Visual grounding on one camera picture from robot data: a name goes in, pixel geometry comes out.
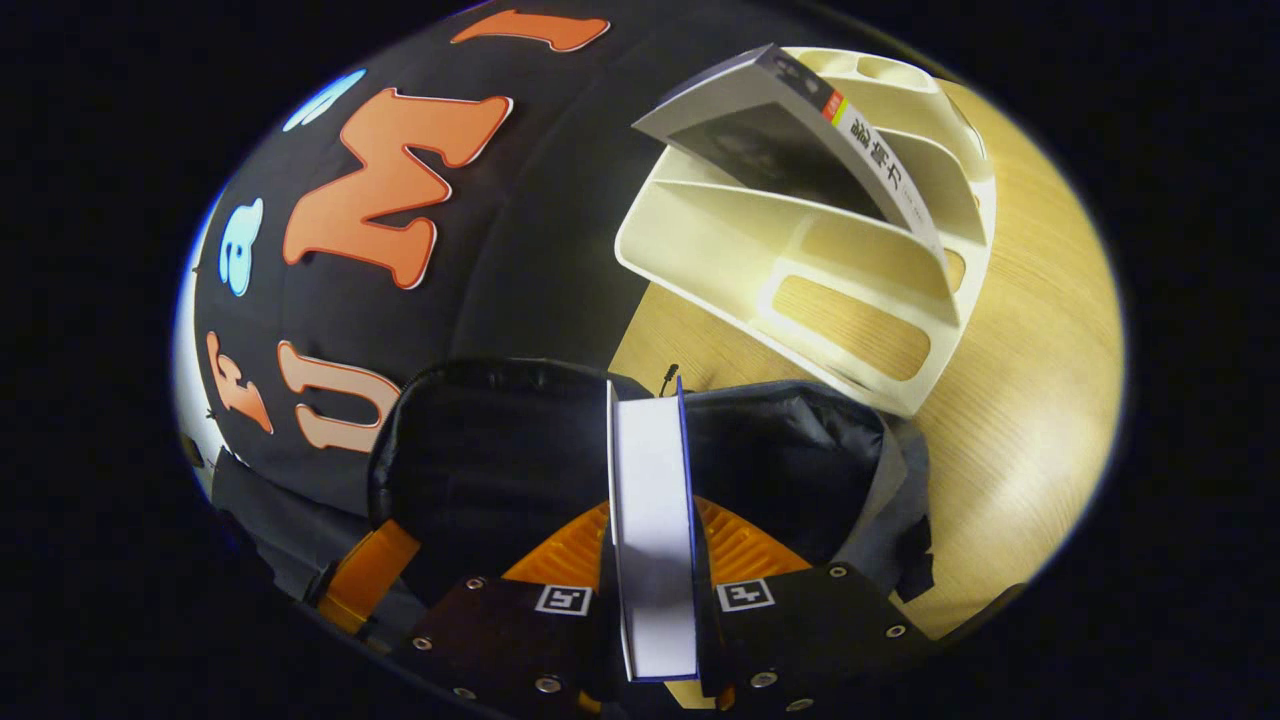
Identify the grey portrait cover book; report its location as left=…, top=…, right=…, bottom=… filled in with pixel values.
left=632, top=43, right=947, bottom=264

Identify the blue cover book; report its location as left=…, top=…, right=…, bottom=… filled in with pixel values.
left=606, top=377, right=702, bottom=684

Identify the grey schoolbag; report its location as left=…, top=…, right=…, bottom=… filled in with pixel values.
left=368, top=357, right=937, bottom=607

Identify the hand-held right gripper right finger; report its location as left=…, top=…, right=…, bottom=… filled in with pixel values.
left=695, top=495, right=943, bottom=715

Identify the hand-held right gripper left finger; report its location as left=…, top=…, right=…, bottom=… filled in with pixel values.
left=406, top=498, right=629, bottom=717

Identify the black backdrop cloth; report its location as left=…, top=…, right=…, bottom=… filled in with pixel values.
left=175, top=0, right=801, bottom=611

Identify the white bookshelf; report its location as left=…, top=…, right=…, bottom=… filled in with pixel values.
left=614, top=45, right=998, bottom=419

